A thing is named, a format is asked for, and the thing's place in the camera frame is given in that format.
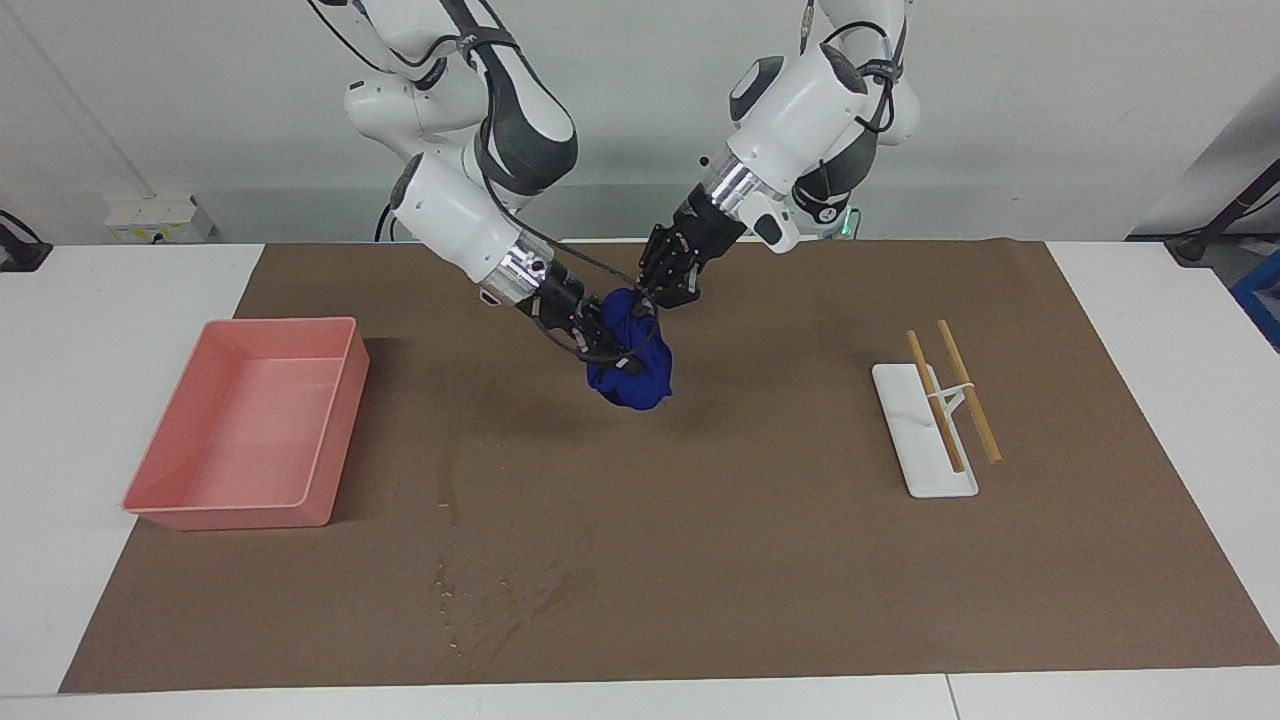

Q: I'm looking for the black stand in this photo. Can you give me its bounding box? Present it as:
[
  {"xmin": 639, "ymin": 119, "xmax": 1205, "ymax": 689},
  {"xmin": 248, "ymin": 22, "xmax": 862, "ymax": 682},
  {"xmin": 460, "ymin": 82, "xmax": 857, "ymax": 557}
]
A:
[{"xmin": 1165, "ymin": 160, "xmax": 1280, "ymax": 266}]

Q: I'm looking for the white rack with wooden rods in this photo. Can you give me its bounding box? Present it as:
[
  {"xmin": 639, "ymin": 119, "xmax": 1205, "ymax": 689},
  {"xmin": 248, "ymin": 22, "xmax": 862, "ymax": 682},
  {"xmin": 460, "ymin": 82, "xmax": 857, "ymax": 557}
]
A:
[{"xmin": 872, "ymin": 319, "xmax": 1004, "ymax": 499}]

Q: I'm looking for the pink plastic bin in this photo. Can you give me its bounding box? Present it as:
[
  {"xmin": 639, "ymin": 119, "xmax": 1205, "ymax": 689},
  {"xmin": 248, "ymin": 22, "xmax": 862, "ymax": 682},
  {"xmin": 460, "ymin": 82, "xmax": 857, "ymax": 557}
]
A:
[{"xmin": 122, "ymin": 317, "xmax": 371, "ymax": 531}]

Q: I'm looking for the spilled water puddle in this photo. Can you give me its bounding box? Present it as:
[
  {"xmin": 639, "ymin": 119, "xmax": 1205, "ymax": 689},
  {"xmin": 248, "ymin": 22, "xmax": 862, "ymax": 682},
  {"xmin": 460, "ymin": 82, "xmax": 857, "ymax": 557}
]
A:
[{"xmin": 430, "ymin": 440, "xmax": 601, "ymax": 661}]

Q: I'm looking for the dark blue towel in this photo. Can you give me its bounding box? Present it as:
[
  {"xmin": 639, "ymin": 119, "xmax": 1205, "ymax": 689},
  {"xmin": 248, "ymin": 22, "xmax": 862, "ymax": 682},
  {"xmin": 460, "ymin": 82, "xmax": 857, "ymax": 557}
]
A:
[{"xmin": 585, "ymin": 288, "xmax": 674, "ymax": 411}]

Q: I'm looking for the brown table mat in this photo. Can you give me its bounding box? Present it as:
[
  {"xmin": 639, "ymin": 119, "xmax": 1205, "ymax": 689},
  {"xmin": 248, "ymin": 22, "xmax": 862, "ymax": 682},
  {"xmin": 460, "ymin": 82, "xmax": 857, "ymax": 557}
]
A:
[{"xmin": 58, "ymin": 238, "xmax": 1280, "ymax": 694}]

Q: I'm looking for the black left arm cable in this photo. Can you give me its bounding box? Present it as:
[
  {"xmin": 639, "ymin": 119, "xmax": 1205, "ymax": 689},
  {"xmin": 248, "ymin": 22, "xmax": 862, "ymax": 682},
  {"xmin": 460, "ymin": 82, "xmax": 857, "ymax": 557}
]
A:
[{"xmin": 800, "ymin": 0, "xmax": 901, "ymax": 136}]

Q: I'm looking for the black clamp base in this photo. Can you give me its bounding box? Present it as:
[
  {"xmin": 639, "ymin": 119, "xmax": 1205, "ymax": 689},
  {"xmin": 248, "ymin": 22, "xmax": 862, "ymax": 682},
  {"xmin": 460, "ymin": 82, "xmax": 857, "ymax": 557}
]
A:
[{"xmin": 0, "ymin": 210, "xmax": 53, "ymax": 273}]

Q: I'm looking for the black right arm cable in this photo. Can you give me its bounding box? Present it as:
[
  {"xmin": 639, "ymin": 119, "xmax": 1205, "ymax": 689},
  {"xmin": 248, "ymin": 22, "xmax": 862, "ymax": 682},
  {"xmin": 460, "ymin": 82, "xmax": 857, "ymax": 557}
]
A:
[{"xmin": 470, "ymin": 30, "xmax": 661, "ymax": 363}]

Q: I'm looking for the white wall socket strip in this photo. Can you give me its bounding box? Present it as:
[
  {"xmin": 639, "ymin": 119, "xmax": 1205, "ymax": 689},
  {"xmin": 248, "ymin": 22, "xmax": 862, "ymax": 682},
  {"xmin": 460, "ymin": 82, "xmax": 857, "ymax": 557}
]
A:
[{"xmin": 105, "ymin": 195, "xmax": 216, "ymax": 244}]

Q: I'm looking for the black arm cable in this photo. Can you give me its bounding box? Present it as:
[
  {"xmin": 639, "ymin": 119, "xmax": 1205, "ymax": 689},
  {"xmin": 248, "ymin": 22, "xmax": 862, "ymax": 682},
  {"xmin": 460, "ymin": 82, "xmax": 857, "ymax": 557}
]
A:
[
  {"xmin": 470, "ymin": 30, "xmax": 661, "ymax": 363},
  {"xmin": 800, "ymin": 0, "xmax": 901, "ymax": 136}
]

